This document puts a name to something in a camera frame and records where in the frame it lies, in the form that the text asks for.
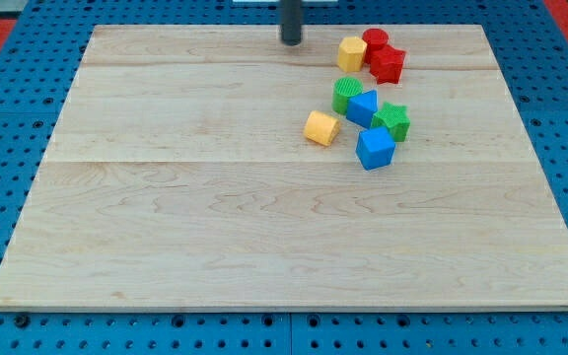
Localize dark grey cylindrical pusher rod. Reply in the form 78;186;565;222
280;0;303;46

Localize blue cube block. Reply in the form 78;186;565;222
355;126;396;171

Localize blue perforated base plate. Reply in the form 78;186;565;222
0;1;568;354

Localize yellow hexagon block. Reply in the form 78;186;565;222
337;36;367;73

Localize yellow half-round block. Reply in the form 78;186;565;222
303;110;341;146

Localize green star block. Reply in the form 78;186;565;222
371;102;410;142

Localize green circle block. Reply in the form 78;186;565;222
331;77;363;115

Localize red star block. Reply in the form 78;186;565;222
370;45;406;84

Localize red circle block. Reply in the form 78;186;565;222
362;28;390;64

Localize light wooden board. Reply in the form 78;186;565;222
0;25;568;313

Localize blue triangle block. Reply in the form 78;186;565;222
346;90;378;128

